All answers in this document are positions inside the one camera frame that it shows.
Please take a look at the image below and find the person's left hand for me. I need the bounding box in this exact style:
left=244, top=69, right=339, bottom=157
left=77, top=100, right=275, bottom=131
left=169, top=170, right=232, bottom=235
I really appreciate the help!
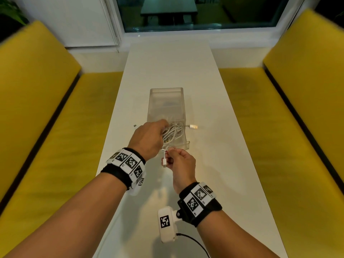
left=127, top=119, right=170, bottom=162

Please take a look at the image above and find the yellow bench seat cushion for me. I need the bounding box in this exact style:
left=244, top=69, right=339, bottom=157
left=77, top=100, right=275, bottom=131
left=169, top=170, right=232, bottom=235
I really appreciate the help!
left=219, top=67, right=344, bottom=258
left=0, top=72, right=124, bottom=258

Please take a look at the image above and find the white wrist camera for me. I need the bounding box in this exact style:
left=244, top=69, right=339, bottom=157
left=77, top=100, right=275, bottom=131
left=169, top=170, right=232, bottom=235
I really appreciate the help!
left=128, top=174, right=147, bottom=196
left=157, top=206, right=183, bottom=244

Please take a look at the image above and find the thin black camera cable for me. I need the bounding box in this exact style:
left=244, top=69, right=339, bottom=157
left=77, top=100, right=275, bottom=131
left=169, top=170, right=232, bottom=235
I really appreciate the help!
left=176, top=233, right=211, bottom=258

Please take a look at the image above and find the dark glass window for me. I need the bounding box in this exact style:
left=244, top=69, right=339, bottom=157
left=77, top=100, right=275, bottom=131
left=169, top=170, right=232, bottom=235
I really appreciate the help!
left=115, top=0, right=292, bottom=33

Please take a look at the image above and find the black wristband with marker tags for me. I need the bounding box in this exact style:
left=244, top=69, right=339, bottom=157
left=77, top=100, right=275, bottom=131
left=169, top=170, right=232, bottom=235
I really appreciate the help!
left=101, top=147, right=147, bottom=190
left=177, top=182, right=223, bottom=228

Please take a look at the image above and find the tangle of white cables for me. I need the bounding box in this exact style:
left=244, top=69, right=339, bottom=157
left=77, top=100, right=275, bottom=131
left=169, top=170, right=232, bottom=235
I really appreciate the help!
left=133, top=122, right=199, bottom=168

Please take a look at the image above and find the person's right forearm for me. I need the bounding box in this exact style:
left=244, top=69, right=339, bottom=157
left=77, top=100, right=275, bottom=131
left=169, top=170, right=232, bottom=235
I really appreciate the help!
left=196, top=209, right=281, bottom=258

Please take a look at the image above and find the green leafy plant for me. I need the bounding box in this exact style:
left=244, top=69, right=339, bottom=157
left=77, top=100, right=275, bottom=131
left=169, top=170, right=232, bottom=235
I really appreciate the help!
left=0, top=0, right=29, bottom=27

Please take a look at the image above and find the clear plastic drawer organizer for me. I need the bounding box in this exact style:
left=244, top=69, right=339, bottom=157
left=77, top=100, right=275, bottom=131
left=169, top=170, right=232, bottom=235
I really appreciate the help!
left=147, top=87, right=191, bottom=151

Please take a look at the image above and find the right yellow bench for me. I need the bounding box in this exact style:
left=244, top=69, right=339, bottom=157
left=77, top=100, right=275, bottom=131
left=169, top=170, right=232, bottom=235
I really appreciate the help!
left=263, top=8, right=344, bottom=186

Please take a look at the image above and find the person's right hand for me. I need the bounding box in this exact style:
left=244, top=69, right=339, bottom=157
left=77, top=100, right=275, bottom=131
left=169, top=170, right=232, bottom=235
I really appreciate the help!
left=161, top=148, right=197, bottom=195

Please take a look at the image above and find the person's left forearm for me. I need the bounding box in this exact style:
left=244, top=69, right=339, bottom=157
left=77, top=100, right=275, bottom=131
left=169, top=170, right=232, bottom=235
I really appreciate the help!
left=4, top=172, right=127, bottom=258

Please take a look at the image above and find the yellow bench backrest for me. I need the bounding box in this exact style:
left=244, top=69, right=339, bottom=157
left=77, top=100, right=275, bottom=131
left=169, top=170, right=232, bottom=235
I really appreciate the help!
left=0, top=20, right=82, bottom=205

